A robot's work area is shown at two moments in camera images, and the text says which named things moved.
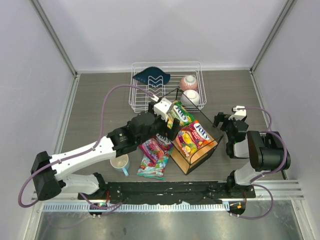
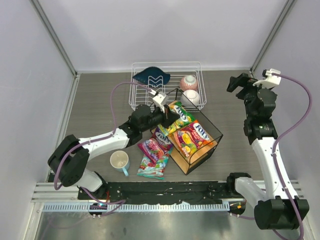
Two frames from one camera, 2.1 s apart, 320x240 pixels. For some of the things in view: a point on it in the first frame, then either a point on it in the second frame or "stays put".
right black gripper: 227,122 -> 243,86
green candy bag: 178,111 stays put
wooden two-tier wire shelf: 197,136 stays put
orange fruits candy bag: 189,139 stays put
